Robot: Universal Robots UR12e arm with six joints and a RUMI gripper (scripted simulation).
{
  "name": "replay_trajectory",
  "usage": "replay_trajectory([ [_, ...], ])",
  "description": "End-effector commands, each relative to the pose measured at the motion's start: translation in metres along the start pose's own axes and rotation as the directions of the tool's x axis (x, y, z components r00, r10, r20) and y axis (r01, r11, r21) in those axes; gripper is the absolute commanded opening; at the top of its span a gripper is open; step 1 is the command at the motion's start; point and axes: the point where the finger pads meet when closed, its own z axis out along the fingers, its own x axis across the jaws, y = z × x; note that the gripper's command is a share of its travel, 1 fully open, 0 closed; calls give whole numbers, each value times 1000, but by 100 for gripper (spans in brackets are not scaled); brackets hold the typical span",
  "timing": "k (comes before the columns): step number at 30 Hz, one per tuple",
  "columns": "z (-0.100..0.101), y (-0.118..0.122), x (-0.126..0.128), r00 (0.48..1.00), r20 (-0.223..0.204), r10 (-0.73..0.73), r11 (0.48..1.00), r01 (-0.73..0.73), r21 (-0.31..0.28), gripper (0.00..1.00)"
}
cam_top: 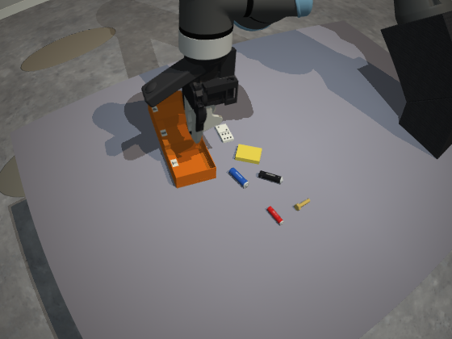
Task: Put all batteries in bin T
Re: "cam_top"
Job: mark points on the blue aa battery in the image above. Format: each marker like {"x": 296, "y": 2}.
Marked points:
{"x": 239, "y": 177}

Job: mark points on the red battery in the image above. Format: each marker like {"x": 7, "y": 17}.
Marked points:
{"x": 275, "y": 215}

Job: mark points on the black aa battery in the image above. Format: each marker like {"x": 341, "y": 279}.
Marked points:
{"x": 271, "y": 177}

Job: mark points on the white domino tile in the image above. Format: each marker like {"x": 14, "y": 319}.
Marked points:
{"x": 224, "y": 133}

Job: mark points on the orange three-compartment bin rack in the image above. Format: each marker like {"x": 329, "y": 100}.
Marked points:
{"x": 183, "y": 156}

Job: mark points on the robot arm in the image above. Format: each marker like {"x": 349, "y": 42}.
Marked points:
{"x": 210, "y": 25}

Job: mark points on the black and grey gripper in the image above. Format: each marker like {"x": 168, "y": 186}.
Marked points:
{"x": 209, "y": 89}

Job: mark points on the tan bolt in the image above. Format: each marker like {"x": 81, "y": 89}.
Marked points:
{"x": 298, "y": 206}

